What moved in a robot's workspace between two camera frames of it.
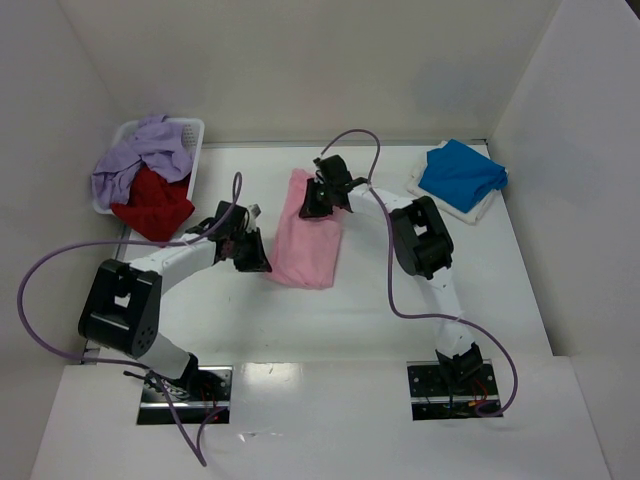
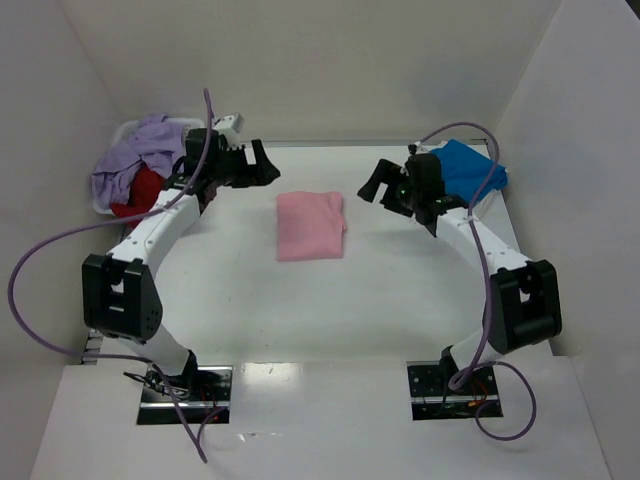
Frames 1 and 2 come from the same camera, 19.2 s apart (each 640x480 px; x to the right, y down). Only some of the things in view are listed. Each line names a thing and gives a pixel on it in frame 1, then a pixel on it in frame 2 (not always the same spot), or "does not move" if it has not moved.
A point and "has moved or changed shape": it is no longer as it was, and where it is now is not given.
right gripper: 314,201 to 392,187
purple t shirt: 157,142 does not move
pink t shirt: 306,250 has moved or changed shape
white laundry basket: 192,135 does not move
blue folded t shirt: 460,175 does not move
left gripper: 251,252 to 248,163
